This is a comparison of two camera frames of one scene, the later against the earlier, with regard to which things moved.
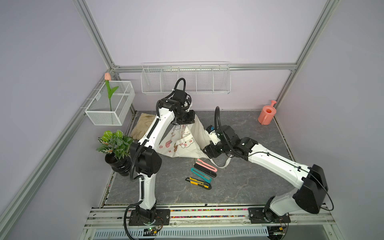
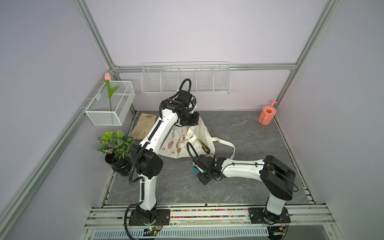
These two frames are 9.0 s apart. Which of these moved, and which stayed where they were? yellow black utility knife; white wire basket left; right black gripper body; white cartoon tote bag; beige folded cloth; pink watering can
Moved: yellow black utility knife; right black gripper body
Stayed: beige folded cloth; white wire basket left; pink watering can; white cartoon tote bag
